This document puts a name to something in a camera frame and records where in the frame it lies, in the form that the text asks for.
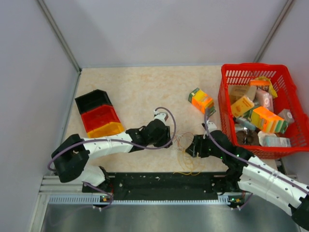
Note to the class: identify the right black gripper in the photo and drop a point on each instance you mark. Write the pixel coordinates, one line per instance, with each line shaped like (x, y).
(197, 146)

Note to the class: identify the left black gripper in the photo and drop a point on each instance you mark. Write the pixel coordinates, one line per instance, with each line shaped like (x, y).
(166, 137)

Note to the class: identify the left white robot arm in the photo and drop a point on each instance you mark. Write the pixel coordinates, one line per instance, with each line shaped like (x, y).
(72, 158)

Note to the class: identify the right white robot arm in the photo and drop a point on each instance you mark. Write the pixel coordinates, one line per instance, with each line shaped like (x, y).
(246, 172)

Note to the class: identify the orange sponge pack on table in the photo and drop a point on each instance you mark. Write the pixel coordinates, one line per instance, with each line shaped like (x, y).
(202, 101)

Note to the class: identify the yellow plastic bin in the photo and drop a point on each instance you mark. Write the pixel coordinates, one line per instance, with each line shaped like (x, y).
(109, 129)

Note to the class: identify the red plastic bin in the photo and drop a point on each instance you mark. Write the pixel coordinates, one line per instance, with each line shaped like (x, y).
(99, 117)

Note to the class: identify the yellow sponge pack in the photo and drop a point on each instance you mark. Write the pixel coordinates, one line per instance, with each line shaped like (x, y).
(241, 106)

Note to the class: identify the brown cardboard box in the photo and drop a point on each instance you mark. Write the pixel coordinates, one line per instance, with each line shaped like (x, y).
(238, 91)

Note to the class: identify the white wrapped packet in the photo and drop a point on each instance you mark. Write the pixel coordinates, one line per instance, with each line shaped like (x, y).
(272, 140)

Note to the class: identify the black plastic bin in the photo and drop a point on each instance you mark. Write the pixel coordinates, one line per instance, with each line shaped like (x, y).
(92, 100)

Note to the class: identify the pink packet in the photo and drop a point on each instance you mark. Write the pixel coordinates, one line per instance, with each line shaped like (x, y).
(264, 99)

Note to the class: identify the yellow bag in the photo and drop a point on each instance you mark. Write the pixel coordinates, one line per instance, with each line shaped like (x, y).
(268, 87)

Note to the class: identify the grey small box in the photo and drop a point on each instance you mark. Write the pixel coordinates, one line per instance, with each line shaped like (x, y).
(287, 116)

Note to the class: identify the red plastic basket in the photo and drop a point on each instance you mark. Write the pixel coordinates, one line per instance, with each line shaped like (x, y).
(241, 74)

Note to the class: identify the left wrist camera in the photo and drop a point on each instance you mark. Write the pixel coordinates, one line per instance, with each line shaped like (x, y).
(160, 116)

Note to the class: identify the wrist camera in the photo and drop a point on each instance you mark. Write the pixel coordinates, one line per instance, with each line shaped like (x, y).
(211, 126)
(160, 116)

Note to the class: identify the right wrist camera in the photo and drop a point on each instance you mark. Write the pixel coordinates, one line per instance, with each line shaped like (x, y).
(211, 126)

